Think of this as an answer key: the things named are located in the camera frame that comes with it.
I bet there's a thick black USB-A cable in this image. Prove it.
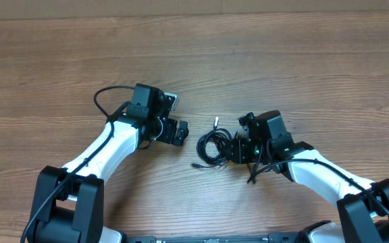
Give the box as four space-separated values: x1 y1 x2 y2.
196 128 239 166

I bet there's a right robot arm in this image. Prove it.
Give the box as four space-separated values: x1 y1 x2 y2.
224 111 389 242

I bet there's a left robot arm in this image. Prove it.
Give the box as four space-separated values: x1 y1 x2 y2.
21 84 189 243

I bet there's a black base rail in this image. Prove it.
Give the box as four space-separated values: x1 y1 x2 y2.
122 232 310 243

